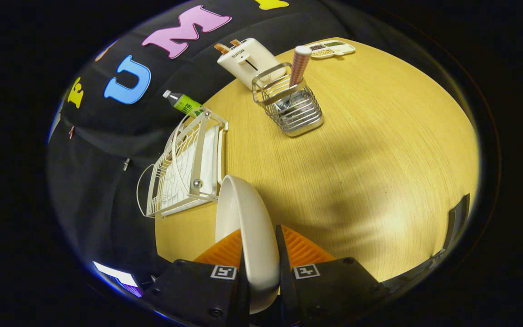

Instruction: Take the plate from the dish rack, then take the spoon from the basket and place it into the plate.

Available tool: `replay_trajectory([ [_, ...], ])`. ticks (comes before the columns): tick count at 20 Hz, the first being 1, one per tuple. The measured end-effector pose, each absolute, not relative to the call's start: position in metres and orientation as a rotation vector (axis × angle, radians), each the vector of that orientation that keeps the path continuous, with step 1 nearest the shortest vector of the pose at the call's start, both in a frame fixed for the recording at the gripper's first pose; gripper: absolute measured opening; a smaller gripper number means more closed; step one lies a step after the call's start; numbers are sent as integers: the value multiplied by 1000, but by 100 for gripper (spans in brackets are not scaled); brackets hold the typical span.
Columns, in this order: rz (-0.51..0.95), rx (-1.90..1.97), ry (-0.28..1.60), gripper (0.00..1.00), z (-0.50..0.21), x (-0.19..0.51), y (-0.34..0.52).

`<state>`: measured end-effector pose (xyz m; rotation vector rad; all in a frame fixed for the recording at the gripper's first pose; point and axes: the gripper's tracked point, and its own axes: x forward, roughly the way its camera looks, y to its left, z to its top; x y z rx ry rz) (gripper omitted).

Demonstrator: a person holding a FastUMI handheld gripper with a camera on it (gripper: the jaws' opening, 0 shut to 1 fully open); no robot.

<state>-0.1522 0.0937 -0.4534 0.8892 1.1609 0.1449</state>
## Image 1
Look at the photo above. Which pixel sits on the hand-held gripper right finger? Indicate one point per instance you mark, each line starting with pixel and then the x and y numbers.
pixel 283 259

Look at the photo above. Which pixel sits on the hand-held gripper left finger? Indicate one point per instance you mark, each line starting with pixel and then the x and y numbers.
pixel 189 290

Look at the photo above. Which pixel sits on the cream white plate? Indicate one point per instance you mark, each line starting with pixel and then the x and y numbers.
pixel 252 227

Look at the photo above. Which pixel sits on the bright computer screen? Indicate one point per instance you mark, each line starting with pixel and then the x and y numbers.
pixel 116 274

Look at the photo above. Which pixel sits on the silver cloth clip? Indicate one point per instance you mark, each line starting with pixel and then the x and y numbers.
pixel 126 164

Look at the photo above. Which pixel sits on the dark flat panel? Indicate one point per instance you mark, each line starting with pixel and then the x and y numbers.
pixel 456 222

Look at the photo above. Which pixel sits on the green label drink bottle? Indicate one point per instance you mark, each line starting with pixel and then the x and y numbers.
pixel 186 104

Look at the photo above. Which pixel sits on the cream white toaster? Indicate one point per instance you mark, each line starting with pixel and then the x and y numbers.
pixel 252 56

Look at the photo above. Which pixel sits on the white divided seasoning tray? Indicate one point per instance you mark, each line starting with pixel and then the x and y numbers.
pixel 334 51

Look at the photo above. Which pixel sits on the brown toast slice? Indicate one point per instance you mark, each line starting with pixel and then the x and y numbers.
pixel 235 42
pixel 222 48

